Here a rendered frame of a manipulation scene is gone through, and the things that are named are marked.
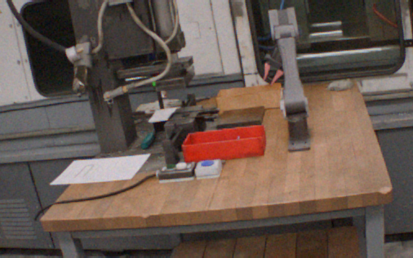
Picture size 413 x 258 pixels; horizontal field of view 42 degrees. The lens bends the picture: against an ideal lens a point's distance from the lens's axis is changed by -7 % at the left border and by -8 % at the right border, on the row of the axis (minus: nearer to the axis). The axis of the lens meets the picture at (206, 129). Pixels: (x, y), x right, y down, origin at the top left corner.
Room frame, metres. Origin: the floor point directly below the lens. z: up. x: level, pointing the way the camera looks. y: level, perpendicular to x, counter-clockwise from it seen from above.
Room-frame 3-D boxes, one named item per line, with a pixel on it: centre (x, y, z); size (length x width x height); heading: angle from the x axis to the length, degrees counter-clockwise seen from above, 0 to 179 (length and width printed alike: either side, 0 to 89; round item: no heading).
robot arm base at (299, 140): (1.70, -0.29, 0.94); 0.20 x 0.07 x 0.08; 167
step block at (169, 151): (1.71, 0.12, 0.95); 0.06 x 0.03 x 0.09; 167
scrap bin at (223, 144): (1.72, -0.05, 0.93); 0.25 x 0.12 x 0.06; 77
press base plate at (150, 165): (1.99, 0.14, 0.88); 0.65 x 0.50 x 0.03; 167
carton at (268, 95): (2.18, -0.19, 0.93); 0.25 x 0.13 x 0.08; 77
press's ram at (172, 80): (1.95, 0.14, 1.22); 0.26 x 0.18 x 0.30; 77
